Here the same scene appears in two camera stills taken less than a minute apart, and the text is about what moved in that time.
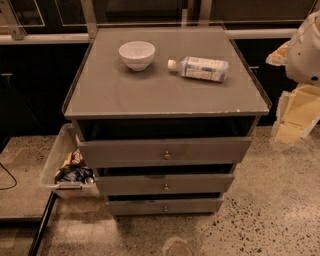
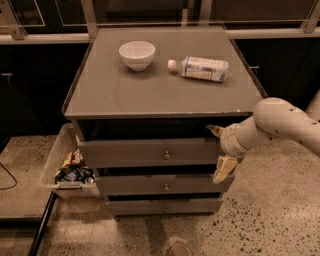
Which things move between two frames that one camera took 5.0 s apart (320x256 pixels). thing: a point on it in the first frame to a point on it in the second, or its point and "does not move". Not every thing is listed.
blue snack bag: (73, 174) does not move
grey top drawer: (99, 153) does not move
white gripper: (305, 58) to (229, 141)
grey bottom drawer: (165, 207) does not move
